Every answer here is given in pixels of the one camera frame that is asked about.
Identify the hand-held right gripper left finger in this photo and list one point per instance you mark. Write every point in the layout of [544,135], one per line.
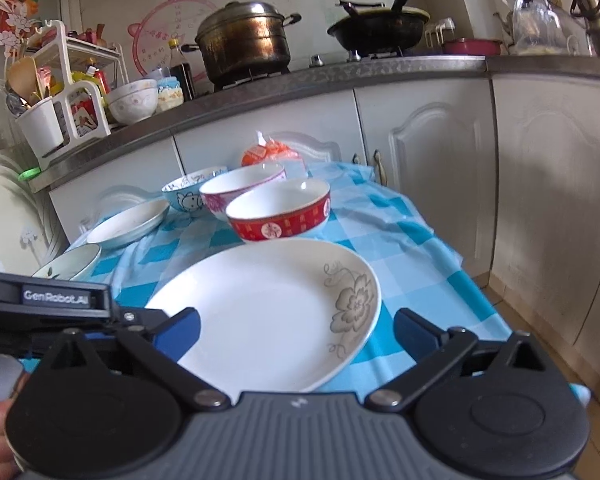
[177,332]

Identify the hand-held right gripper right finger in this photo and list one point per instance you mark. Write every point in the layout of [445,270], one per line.
[415,335]

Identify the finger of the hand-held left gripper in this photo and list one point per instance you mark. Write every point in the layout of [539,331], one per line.
[130,317]

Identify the white green-print bowl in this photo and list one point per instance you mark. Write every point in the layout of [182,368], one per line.
[70,262]

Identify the large white flower-print plate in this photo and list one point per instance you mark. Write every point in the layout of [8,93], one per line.
[260,315]

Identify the small white plate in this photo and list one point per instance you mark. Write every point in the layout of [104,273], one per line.
[125,225]

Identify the pink floral bowl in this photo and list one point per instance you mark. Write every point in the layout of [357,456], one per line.
[215,205]

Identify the red and white bowl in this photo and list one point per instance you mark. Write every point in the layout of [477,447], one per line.
[280,222]

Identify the blue checked tablecloth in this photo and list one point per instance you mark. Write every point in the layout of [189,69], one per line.
[415,270]

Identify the blue cartoon bowl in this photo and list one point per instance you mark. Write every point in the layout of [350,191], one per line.
[182,202]

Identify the green plastic clip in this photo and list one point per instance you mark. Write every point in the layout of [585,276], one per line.
[29,174]

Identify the white cabinet door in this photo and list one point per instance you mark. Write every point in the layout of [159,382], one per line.
[550,185]
[220,130]
[440,160]
[115,170]

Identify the white utensil holder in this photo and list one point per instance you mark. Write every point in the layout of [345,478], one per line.
[42,127]

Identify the orange tissue packet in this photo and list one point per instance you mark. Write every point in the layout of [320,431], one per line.
[275,152]

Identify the white pink-flower bowl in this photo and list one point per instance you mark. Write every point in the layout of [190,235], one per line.
[132,105]

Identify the white dish rack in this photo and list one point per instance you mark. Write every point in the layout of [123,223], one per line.
[80,105]

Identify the blue patterned small bowl stack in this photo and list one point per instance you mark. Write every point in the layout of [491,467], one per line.
[170,94]

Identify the wooden spatula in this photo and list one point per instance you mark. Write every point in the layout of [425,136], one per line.
[24,77]

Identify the dark soy sauce bottle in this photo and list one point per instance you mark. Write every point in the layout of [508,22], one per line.
[181,72]

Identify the grey kitchen countertop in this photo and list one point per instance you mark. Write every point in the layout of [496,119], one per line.
[330,75]

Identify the gas stove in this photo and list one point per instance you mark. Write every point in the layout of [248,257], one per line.
[330,60]

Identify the stove knob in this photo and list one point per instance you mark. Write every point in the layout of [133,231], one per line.
[316,61]

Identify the red pot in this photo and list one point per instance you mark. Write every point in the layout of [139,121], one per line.
[472,46]

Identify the metal steamer pot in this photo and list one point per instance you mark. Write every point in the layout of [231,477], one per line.
[245,40]

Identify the white plastic holder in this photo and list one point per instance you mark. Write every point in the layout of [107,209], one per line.
[439,31]

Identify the black wok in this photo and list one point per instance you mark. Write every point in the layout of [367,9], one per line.
[380,27]

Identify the clear plastic bag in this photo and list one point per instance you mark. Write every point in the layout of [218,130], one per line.
[542,30]

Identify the pink round wall sticker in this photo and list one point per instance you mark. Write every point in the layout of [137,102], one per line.
[155,25]

